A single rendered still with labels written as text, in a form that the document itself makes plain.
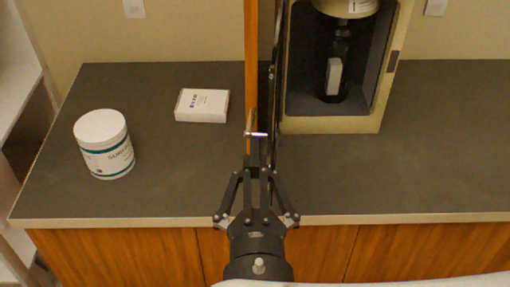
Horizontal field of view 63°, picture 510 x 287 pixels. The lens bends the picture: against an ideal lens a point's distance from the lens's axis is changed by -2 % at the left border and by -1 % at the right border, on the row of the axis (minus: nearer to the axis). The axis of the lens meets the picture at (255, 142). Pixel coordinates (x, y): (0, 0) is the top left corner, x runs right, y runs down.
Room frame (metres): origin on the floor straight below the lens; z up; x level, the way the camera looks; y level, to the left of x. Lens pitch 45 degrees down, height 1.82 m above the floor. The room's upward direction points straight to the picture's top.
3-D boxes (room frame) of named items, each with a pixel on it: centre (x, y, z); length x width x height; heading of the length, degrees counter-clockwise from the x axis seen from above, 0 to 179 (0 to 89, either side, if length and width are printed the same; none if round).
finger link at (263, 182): (0.39, -0.01, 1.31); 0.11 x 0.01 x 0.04; 0
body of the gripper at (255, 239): (0.32, 0.00, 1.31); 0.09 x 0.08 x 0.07; 1
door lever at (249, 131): (0.68, -0.01, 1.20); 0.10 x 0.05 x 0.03; 173
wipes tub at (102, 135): (0.80, 0.40, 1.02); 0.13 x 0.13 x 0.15
